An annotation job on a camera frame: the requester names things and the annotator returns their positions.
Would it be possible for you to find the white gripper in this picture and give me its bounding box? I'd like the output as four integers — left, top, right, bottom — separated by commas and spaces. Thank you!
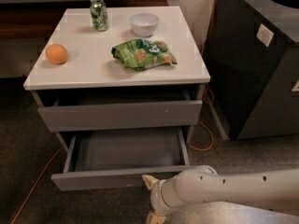
142, 175, 174, 224

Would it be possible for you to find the grey drawer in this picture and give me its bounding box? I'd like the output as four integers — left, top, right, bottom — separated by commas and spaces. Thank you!
38, 91, 202, 133
51, 127, 190, 190

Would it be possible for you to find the orange fruit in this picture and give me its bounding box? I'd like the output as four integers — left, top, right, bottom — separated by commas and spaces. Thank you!
46, 44, 68, 64

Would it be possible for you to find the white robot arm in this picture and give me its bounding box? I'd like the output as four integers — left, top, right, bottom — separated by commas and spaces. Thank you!
142, 165, 299, 224

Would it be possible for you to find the grey top drawer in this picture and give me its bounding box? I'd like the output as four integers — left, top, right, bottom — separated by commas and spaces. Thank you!
38, 91, 202, 133

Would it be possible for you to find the grey drawer cabinet white top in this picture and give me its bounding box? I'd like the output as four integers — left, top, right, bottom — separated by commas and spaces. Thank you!
24, 7, 210, 190

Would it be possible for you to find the green chip bag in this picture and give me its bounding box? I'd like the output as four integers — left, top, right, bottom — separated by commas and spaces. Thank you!
111, 39, 178, 71

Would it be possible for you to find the black trash bin cabinet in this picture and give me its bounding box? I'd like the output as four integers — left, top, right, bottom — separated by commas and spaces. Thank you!
203, 0, 299, 139

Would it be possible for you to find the white bowl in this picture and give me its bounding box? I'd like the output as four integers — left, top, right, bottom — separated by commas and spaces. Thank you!
129, 13, 160, 37

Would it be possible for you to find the green soda can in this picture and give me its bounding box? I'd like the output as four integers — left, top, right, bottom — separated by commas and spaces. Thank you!
90, 0, 108, 32

